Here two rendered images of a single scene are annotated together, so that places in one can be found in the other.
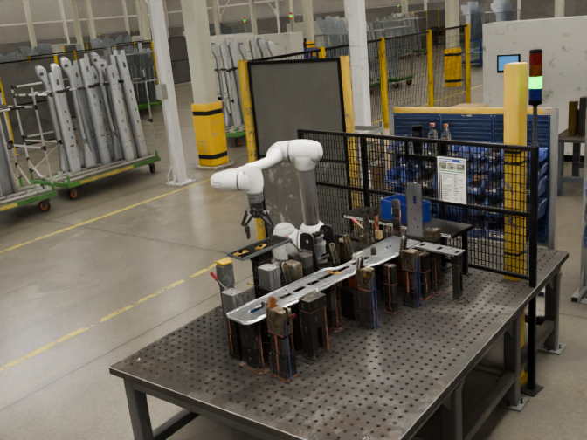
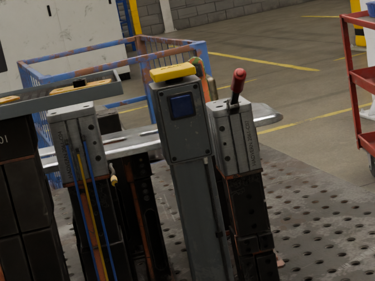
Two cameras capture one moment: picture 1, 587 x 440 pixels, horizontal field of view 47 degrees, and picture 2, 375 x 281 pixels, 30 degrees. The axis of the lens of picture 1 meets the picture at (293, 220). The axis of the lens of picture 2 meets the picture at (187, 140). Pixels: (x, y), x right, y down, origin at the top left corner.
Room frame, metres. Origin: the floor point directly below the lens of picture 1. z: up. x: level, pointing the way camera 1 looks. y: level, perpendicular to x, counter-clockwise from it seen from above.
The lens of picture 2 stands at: (4.15, 0.99, 1.29)
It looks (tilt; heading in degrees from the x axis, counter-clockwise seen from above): 14 degrees down; 217
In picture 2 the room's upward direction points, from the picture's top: 11 degrees counter-clockwise
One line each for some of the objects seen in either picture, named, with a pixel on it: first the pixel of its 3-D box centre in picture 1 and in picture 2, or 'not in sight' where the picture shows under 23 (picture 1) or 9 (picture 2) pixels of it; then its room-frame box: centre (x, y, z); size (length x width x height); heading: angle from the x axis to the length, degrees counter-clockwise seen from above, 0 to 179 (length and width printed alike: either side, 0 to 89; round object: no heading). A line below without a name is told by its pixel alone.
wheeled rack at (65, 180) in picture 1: (90, 131); not in sight; (10.93, 3.14, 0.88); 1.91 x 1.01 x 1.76; 144
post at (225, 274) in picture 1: (229, 302); (202, 223); (3.36, 0.39, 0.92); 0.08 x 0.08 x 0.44; 43
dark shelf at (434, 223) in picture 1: (403, 221); not in sight; (4.20, -0.72, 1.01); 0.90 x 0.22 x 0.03; 43
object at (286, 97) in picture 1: (301, 163); not in sight; (6.36, -0.13, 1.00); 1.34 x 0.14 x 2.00; 52
